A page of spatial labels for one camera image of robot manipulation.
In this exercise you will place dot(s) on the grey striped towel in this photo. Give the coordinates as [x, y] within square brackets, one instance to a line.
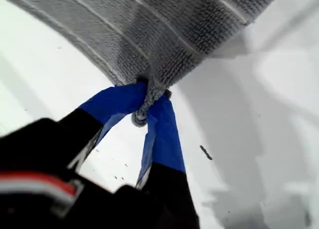
[149, 30]

